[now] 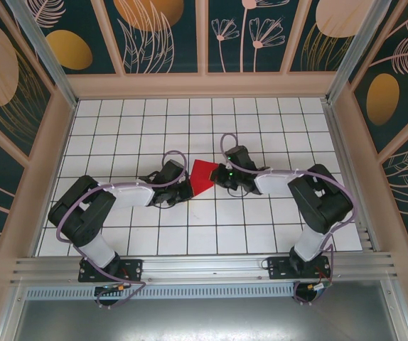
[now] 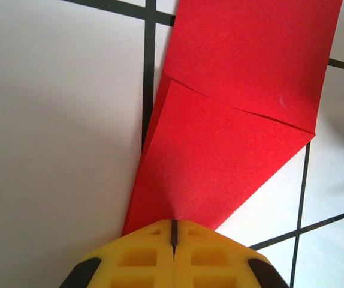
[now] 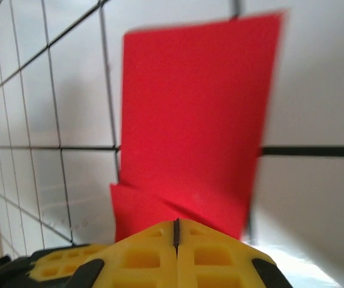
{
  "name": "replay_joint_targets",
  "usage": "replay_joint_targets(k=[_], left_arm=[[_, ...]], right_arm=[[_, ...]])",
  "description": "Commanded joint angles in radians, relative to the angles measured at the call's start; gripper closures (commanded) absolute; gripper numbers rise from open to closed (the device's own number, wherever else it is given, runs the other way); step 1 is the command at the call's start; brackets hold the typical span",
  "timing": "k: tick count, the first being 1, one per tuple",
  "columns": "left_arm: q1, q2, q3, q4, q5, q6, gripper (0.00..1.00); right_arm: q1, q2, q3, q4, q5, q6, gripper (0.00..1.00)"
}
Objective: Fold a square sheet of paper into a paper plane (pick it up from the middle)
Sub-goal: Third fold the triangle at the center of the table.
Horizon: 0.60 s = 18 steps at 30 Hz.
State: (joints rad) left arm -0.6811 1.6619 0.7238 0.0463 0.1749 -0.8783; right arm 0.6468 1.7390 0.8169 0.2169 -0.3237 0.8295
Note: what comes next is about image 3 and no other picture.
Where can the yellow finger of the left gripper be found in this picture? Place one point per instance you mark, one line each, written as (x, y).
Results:
(55, 264)

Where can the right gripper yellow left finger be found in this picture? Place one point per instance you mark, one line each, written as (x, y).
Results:
(136, 264)

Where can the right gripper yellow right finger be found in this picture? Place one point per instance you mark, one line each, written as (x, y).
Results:
(220, 264)

